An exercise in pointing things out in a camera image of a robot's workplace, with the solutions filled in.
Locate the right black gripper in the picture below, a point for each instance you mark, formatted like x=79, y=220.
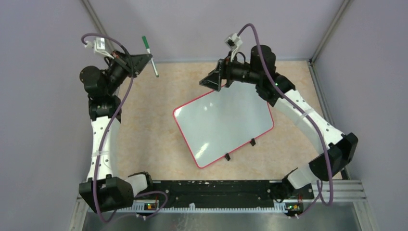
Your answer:
x=213, y=80

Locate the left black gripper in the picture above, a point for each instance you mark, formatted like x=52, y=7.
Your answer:
x=121, y=59

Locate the white board with red frame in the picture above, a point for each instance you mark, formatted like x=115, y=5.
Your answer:
x=221, y=122

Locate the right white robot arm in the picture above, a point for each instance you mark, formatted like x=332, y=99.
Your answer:
x=335, y=149

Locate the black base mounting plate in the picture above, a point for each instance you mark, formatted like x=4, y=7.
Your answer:
x=221, y=193

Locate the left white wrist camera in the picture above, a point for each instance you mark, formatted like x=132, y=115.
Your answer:
x=98, y=46

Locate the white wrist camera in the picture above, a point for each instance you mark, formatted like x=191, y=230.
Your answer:
x=98, y=46
x=234, y=42

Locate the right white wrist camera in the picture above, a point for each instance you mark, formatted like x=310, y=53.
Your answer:
x=234, y=42

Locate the white cable duct rail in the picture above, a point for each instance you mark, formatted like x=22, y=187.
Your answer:
x=139, y=207

